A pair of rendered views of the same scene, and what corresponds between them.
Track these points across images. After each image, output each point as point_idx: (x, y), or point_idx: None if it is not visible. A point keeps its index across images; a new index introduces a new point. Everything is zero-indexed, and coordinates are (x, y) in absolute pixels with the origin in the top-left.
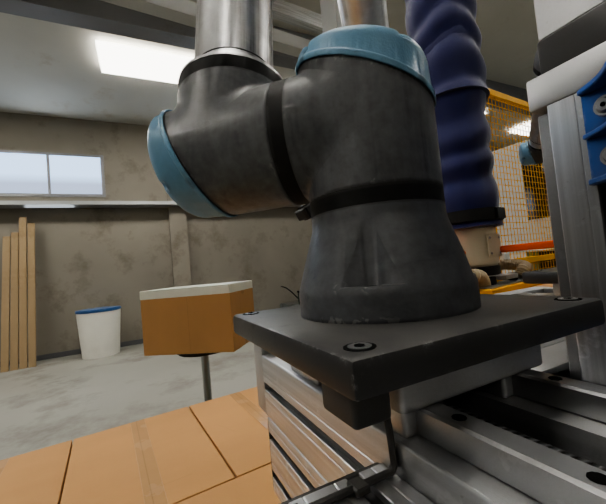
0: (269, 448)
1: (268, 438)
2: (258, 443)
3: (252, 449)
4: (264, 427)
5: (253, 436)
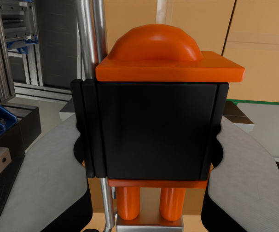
0: (254, 16)
1: (270, 26)
2: (273, 12)
3: (270, 0)
4: None
5: None
